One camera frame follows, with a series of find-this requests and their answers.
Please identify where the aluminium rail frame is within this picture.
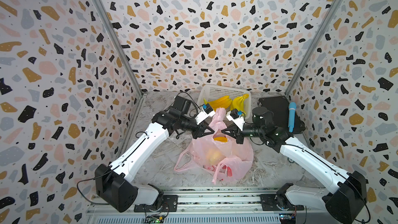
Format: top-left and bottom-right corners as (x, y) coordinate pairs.
(85, 187), (337, 224)

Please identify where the right circuit board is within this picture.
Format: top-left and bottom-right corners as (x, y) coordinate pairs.
(279, 214), (296, 224)

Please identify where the greenish banana bunch right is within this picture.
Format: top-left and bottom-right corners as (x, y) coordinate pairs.
(230, 94), (249, 113)

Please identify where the left green circuit board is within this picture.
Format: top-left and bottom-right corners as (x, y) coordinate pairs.
(145, 215), (164, 224)

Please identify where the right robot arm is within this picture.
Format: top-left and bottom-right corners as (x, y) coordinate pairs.
(222, 107), (367, 224)

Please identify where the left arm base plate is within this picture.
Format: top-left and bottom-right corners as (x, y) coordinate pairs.
(134, 195), (178, 214)

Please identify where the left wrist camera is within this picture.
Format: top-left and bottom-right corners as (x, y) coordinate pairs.
(195, 103), (215, 124)

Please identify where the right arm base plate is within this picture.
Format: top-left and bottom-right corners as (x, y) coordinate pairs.
(260, 194), (305, 211)

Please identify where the yellow banana bunch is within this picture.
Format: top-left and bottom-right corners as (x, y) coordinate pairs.
(206, 134), (228, 166)
(203, 95), (232, 110)

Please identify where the blue microphone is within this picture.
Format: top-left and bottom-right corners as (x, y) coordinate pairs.
(288, 102), (296, 133)

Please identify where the white plastic basket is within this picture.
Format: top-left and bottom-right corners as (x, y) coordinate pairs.
(197, 85), (252, 119)

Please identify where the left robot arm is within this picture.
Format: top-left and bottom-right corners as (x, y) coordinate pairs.
(92, 95), (216, 213)

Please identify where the black case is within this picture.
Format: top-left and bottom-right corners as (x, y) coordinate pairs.
(258, 96), (305, 134)

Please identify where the pink plastic bag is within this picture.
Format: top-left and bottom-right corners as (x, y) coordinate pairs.
(188, 108), (254, 184)
(174, 148), (254, 184)

